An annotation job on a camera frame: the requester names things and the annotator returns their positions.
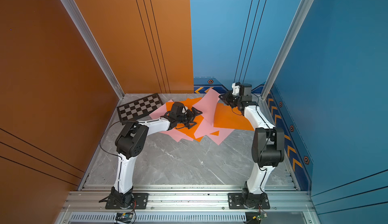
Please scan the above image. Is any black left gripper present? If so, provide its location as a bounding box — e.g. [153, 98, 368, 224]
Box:
[176, 106, 203, 129]

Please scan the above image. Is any large orange paper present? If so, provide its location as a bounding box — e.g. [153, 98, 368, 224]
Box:
[214, 103, 254, 131]

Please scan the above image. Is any large curved pink paper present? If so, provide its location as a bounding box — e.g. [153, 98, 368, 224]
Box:
[193, 89, 220, 139]

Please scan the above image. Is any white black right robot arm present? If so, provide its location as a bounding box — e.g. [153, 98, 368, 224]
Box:
[219, 82, 285, 210]

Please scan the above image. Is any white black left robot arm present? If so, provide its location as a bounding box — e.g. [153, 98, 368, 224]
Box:
[100, 102, 203, 209]

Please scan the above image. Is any pink paper top right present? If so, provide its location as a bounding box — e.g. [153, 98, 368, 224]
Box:
[207, 128, 234, 145]

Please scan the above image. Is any black grey chessboard case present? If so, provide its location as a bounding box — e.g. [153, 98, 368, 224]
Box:
[117, 93, 163, 125]

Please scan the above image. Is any right green circuit board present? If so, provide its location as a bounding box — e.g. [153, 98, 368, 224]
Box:
[245, 212, 268, 224]

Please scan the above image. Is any green circuit board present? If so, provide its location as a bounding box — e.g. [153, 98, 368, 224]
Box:
[245, 212, 268, 224]
[115, 212, 136, 224]

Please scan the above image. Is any left green circuit board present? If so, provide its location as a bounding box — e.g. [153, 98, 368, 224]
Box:
[115, 212, 136, 224]

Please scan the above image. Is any ventilation grille strip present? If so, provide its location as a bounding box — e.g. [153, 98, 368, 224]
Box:
[69, 212, 247, 224]

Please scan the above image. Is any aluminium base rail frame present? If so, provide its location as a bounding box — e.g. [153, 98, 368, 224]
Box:
[56, 185, 319, 224]

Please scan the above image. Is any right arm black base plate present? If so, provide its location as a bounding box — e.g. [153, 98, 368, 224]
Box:
[227, 193, 270, 210]

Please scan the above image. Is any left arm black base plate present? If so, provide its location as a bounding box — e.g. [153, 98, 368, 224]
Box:
[99, 193, 149, 210]

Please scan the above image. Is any left aluminium corner post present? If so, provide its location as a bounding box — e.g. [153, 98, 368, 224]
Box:
[60, 0, 125, 99]

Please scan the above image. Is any aluminium corner post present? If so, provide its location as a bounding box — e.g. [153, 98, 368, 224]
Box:
[261, 0, 314, 100]
[60, 0, 125, 99]

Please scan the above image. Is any right aluminium corner post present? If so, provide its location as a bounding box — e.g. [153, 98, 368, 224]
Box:
[261, 0, 314, 100]

